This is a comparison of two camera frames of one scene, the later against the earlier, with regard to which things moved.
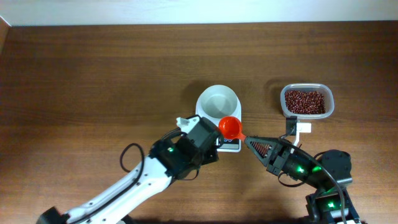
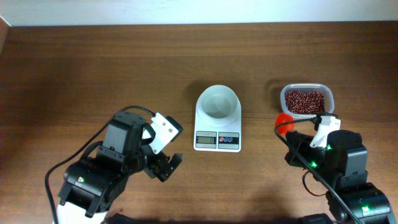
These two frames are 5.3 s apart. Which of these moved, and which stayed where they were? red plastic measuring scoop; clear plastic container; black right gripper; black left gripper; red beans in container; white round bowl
Moved: black right gripper; black left gripper; red plastic measuring scoop
Stayed: red beans in container; white round bowl; clear plastic container
